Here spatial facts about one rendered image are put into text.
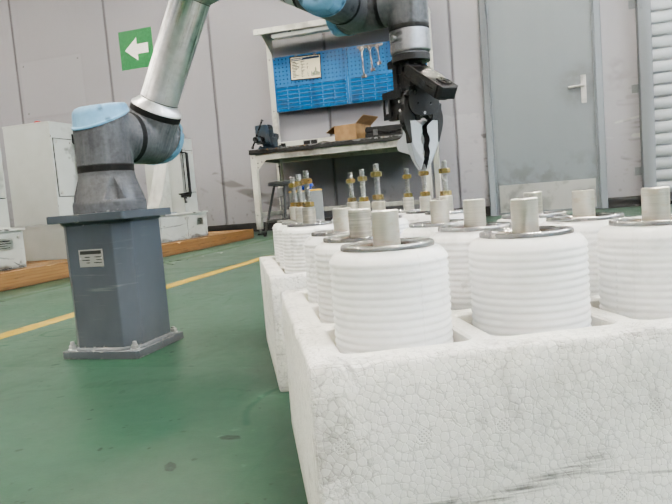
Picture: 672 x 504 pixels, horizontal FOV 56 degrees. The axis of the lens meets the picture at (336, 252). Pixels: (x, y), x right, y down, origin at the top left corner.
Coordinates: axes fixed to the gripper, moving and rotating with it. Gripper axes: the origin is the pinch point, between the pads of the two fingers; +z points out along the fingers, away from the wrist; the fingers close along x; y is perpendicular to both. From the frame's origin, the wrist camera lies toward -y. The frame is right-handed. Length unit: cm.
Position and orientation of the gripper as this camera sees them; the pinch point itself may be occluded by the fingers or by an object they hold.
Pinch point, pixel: (425, 162)
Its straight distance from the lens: 120.9
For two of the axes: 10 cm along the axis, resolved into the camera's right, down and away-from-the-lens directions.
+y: -5.2, -0.3, 8.5
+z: 0.8, 9.9, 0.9
